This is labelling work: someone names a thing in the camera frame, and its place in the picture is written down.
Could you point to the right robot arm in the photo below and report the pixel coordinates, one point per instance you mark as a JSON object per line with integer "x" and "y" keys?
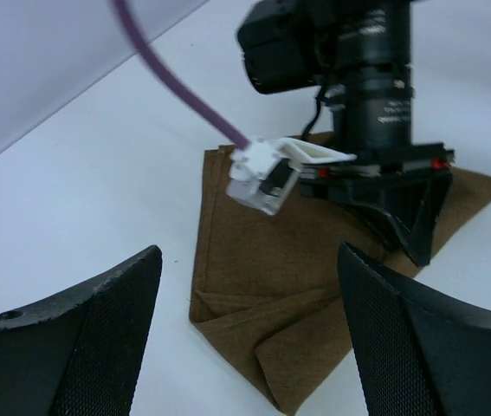
{"x": 358, "y": 54}

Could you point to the brown cloth napkin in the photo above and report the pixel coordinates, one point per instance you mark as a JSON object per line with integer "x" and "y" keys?
{"x": 265, "y": 292}

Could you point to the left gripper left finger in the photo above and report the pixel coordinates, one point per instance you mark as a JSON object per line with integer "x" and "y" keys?
{"x": 80, "y": 351}

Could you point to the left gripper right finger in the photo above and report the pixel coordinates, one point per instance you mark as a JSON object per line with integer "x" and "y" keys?
{"x": 418, "y": 351}

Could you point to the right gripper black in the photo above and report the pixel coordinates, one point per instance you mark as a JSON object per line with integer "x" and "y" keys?
{"x": 398, "y": 193}

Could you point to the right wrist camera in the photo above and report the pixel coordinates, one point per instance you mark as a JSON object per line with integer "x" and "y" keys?
{"x": 263, "y": 174}

